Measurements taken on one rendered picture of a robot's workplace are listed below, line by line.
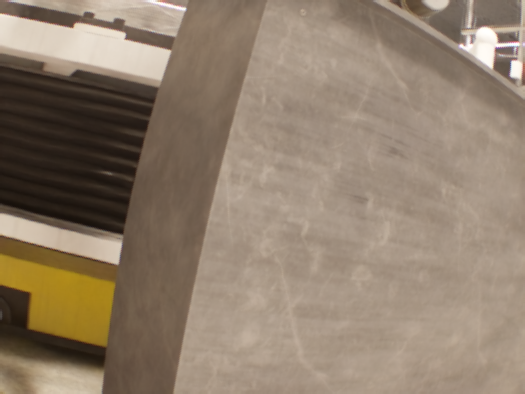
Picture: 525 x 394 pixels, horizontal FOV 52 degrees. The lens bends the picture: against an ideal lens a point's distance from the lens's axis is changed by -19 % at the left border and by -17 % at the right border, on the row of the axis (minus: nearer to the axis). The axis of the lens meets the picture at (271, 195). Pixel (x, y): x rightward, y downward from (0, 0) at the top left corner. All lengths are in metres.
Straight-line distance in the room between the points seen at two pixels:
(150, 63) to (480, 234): 0.69
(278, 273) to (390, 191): 0.20
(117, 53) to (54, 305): 0.80
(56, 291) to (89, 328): 0.15
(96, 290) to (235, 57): 1.08
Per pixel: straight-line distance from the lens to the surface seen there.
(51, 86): 1.47
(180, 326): 0.73
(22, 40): 1.17
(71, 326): 1.73
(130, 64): 1.19
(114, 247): 1.38
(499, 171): 1.07
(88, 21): 1.19
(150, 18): 1.44
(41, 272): 1.67
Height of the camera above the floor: 0.62
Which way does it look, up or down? 1 degrees down
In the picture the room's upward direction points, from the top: 14 degrees clockwise
